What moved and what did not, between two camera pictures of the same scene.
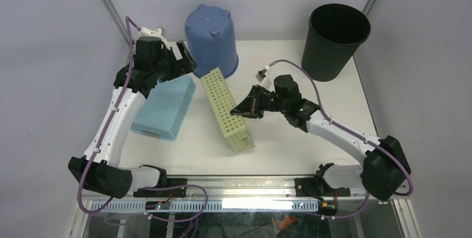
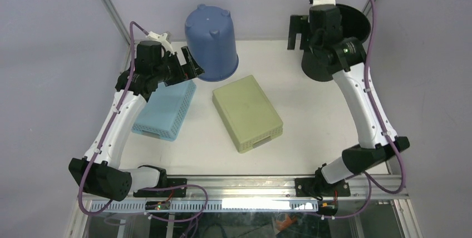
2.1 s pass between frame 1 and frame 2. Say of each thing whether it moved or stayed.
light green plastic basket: moved
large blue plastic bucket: stayed
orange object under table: stayed
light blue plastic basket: stayed
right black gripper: moved
